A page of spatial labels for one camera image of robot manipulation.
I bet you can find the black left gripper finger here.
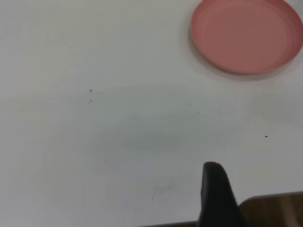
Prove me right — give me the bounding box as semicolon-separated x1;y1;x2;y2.
197;161;250;227

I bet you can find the pink plastic plate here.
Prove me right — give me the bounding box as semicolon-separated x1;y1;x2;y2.
190;0;303;76

